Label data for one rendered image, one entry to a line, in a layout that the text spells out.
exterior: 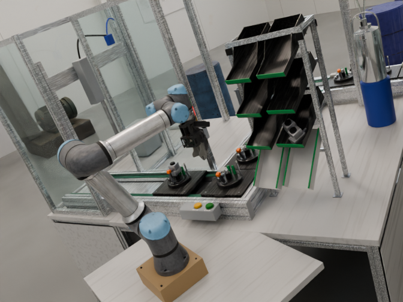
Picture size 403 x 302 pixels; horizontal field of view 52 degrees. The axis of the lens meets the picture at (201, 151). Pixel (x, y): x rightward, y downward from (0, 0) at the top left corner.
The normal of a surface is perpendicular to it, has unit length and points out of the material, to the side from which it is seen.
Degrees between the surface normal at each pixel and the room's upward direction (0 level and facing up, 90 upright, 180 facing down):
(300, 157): 45
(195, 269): 90
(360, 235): 0
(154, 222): 9
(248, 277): 0
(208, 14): 90
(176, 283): 90
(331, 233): 0
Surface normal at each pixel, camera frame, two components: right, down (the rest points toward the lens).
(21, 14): 0.55, 0.15
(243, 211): -0.48, 0.49
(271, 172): -0.66, -0.26
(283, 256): -0.32, -0.87
